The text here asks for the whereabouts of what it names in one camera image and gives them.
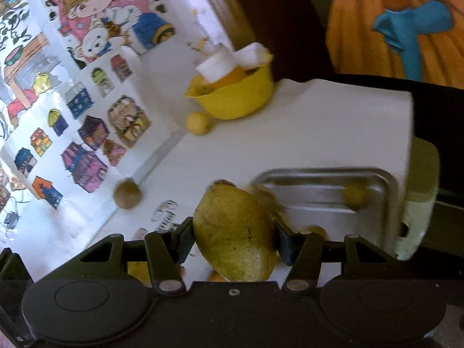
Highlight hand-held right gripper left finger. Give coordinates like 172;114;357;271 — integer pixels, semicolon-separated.
78;217;196;295

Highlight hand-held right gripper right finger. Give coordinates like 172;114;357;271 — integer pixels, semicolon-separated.
277;221;396;293

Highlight metal tray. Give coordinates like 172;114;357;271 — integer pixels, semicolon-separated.
250;168;399;262

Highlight yellow-green mango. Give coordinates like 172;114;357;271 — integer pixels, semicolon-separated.
192;184;280;282

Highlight brown kiwi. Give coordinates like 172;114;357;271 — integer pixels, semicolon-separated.
113;179;141;210

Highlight small yellow round fruit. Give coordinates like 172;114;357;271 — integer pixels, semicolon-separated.
342;183;367;209

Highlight white printed table cover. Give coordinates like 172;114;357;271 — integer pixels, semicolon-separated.
29;78;416;283

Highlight yellow lemon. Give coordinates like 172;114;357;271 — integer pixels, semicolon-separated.
186;112;210;136

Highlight pale green plastic object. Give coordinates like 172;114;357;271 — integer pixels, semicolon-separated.
395;138;441;262

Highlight yellow plastic bowl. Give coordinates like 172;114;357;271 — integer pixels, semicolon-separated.
183;43;275;121

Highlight white cylindrical cup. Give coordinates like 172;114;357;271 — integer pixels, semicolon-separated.
196;51;240;82

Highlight white folded paper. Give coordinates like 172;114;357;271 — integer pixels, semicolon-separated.
232;42;269;69

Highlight small yellow flowers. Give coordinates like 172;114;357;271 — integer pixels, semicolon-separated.
186;36;213;53

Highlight orange curtain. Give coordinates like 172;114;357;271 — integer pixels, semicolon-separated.
325;0;464;88

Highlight blue ribbon bow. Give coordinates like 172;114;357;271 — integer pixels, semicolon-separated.
373;1;455;82

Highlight house drawings wall poster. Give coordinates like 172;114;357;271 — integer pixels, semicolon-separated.
0;54;153;211

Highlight colourful cartoon wall poster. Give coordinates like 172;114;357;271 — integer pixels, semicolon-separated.
0;0;62;146

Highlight bear cartoon wall poster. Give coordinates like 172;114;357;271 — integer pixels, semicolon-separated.
34;0;176;70

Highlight wooden door frame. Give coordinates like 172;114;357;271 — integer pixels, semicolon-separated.
214;0;262;49

